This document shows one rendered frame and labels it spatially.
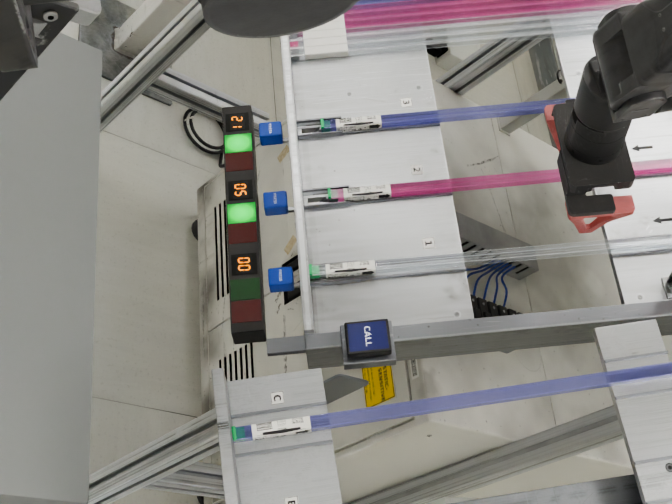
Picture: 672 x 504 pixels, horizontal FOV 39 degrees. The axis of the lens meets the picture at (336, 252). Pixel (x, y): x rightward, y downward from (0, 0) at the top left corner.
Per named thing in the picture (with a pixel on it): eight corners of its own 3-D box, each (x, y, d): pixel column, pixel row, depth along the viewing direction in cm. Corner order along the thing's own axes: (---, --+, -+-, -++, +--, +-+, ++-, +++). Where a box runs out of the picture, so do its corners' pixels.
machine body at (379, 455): (182, 523, 174) (428, 419, 136) (179, 201, 208) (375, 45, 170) (424, 549, 214) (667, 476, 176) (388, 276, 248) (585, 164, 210)
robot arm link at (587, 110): (576, 50, 87) (596, 98, 85) (648, 37, 88) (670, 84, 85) (564, 97, 94) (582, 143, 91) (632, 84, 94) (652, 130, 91)
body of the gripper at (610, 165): (610, 109, 100) (626, 63, 94) (632, 190, 95) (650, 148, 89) (549, 115, 100) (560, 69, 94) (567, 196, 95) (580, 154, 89)
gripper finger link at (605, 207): (607, 190, 105) (625, 141, 97) (621, 247, 102) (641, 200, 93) (545, 196, 105) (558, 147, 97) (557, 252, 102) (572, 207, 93)
